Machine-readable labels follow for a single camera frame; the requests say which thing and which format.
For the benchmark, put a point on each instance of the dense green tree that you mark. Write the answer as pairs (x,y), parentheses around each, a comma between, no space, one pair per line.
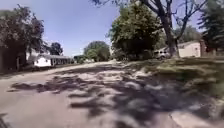
(135,31)

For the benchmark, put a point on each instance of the pale concrete kerb strip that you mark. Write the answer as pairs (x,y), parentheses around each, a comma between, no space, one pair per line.
(186,118)

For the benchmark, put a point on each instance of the small dark tree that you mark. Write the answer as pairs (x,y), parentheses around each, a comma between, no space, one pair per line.
(56,49)

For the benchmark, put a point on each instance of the round green tree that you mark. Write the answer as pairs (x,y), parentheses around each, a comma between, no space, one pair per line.
(97,50)

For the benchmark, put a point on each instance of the big dark tree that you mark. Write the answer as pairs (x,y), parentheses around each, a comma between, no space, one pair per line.
(18,36)

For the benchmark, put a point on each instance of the grey asphalt road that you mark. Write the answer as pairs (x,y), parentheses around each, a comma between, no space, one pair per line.
(66,96)

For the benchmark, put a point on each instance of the dark conifer tree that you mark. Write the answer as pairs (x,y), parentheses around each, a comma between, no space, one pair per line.
(213,23)

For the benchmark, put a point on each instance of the white low house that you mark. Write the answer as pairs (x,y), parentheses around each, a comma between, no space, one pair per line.
(50,61)

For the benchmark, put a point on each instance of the beige house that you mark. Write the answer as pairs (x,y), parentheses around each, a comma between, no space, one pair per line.
(190,49)

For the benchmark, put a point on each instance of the dry grass lawn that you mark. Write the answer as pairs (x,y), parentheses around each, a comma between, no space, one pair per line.
(186,71)

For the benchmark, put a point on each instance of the tall bare-trunked tree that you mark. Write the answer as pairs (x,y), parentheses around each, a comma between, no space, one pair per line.
(170,36)

